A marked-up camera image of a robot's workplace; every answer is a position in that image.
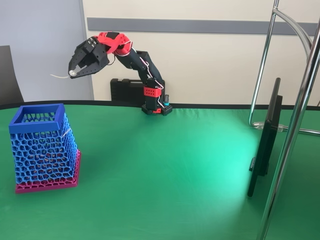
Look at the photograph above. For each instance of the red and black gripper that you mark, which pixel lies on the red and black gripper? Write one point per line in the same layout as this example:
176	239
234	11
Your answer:
97	55

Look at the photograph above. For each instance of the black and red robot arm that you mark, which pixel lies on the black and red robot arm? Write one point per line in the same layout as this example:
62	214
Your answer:
150	91

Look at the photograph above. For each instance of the blue mesh basket magenta base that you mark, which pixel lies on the blue mesh basket magenta base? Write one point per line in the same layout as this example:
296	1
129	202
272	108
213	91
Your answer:
42	155

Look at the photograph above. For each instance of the black plastic tool case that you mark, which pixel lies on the black plastic tool case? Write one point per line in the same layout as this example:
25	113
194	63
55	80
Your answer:
125	90

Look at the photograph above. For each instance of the black chair back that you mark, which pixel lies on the black chair back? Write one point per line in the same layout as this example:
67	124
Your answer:
8	80

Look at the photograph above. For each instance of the green cloth with black border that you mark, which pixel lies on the green cloth with black border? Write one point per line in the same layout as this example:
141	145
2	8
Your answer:
150	175

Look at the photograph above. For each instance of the black monitor on stand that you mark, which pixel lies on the black monitor on stand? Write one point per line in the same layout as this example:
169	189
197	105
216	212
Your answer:
266	142

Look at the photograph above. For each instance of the chrome tube stand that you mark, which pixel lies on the chrome tube stand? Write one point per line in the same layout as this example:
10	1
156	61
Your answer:
272	200

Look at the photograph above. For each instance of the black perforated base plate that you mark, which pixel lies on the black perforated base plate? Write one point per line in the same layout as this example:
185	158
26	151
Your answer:
167	110

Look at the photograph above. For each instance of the grey wall rail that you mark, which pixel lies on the grey wall rail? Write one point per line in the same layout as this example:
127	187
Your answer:
200	26

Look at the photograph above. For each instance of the clear plastic bracket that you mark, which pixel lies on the clear plastic bracket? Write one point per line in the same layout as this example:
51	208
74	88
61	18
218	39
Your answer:
258	125

